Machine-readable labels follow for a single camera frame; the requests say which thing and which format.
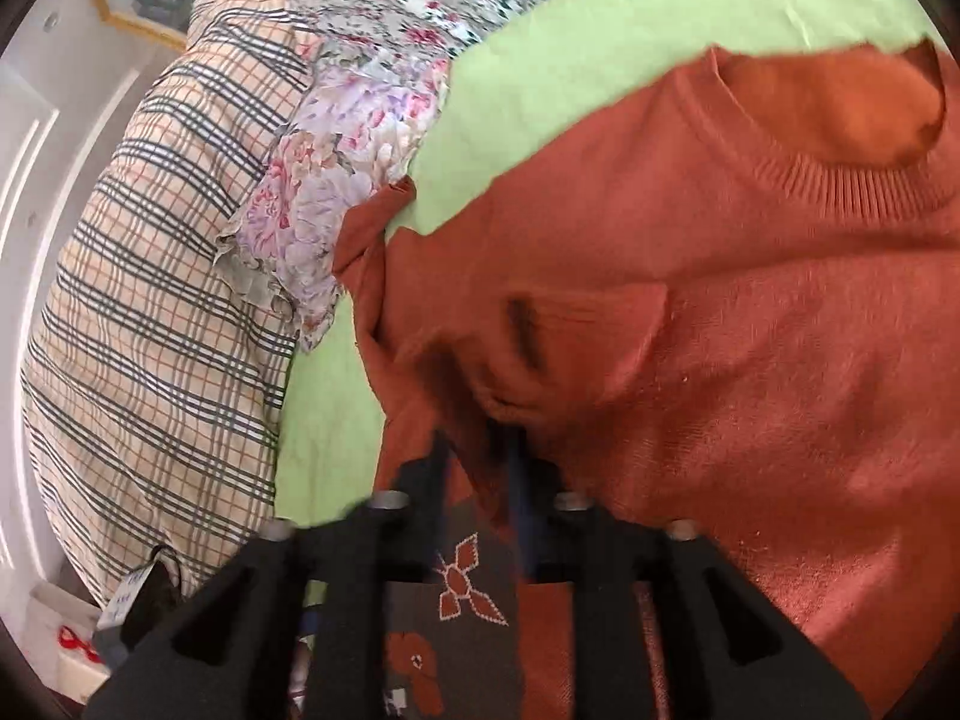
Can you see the light green bed sheet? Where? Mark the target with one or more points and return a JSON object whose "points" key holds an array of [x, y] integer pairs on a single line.
{"points": [[509, 96]]}

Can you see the white box red ribbon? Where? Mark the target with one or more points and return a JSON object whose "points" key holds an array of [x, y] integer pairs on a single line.
{"points": [[58, 642]]}

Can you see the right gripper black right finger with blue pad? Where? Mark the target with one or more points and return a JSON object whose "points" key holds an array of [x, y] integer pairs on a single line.
{"points": [[664, 625]]}

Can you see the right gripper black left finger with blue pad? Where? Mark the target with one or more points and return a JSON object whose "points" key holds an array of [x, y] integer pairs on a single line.
{"points": [[229, 651]]}

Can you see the orange knit sweater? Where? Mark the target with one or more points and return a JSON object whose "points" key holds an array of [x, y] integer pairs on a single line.
{"points": [[731, 296]]}

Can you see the plaid checked pillow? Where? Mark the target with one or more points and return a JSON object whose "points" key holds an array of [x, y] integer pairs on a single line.
{"points": [[153, 394]]}

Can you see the pastel floral ruffled pillow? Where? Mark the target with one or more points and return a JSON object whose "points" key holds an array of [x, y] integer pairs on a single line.
{"points": [[356, 131]]}

